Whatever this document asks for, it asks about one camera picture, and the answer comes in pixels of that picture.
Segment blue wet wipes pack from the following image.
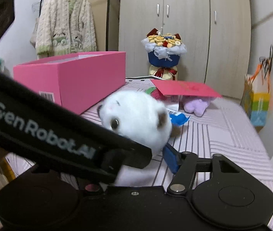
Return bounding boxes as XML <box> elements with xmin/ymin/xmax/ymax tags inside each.
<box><xmin>167</xmin><ymin>109</ymin><xmax>190</xmax><ymax>126</ymax></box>

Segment pink cardboard box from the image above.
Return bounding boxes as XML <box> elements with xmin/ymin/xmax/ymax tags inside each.
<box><xmin>13</xmin><ymin>51</ymin><xmax>126</xmax><ymax>114</ymax></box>

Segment white plush cat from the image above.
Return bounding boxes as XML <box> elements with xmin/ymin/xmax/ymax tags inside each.
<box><xmin>97</xmin><ymin>91</ymin><xmax>180</xmax><ymax>187</ymax></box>

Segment red envelope card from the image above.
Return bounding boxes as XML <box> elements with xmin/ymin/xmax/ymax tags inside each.
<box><xmin>151</xmin><ymin>79</ymin><xmax>222</xmax><ymax>98</ymax></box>

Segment red strawberry plush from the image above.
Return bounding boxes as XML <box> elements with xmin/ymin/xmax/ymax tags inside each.
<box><xmin>145</xmin><ymin>87</ymin><xmax>167</xmax><ymax>101</ymax></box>

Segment white tissue pack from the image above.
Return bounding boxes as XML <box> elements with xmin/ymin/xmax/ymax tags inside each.
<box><xmin>164</xmin><ymin>95</ymin><xmax>180</xmax><ymax>111</ymax></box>

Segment purple plush toy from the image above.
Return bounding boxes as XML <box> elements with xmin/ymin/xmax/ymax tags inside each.
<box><xmin>182</xmin><ymin>96</ymin><xmax>216</xmax><ymax>117</ymax></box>

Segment colourful paper gift bag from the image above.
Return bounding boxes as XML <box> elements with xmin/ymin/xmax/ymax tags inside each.
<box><xmin>241</xmin><ymin>64</ymin><xmax>270</xmax><ymax>127</ymax></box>

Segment cream knitted cardigan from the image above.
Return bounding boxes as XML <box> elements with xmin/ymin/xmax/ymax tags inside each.
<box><xmin>35</xmin><ymin>0</ymin><xmax>97</xmax><ymax>59</ymax></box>

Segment flower bouquet blue wrap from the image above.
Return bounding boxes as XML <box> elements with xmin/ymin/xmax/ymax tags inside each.
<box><xmin>141</xmin><ymin>28</ymin><xmax>187</xmax><ymax>80</ymax></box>

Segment beige wardrobe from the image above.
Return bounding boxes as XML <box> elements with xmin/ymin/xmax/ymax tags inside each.
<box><xmin>119</xmin><ymin>0</ymin><xmax>251</xmax><ymax>99</ymax></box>

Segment black cables on hook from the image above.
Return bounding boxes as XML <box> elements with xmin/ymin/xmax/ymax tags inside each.
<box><xmin>258</xmin><ymin>44</ymin><xmax>273</xmax><ymax>80</ymax></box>

